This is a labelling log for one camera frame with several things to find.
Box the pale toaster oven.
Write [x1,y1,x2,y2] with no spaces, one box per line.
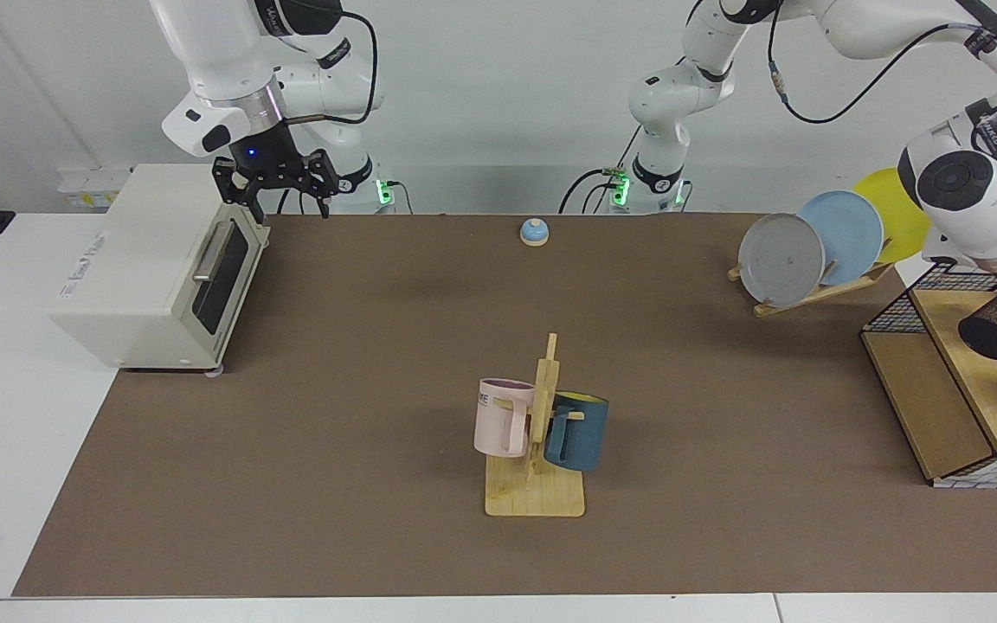
[47,164,272,377]

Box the yellow plate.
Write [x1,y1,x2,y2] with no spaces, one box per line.
[852,167,932,264]

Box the light blue plate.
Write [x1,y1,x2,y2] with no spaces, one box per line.
[797,190,885,286]

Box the wooden plate rack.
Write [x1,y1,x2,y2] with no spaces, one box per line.
[727,260,896,318]

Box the brown table cloth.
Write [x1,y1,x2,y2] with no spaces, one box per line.
[12,213,997,598]

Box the grey plate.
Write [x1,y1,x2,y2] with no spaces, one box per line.
[737,213,827,308]

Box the pink cup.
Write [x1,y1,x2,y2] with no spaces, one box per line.
[473,378,537,459]

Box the dark teal cup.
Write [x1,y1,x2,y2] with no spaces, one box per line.
[544,392,610,473]

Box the wooden cup stand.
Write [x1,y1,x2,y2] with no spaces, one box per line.
[485,333,586,518]

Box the wire basket with wooden floor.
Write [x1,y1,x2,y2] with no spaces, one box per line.
[860,253,997,491]

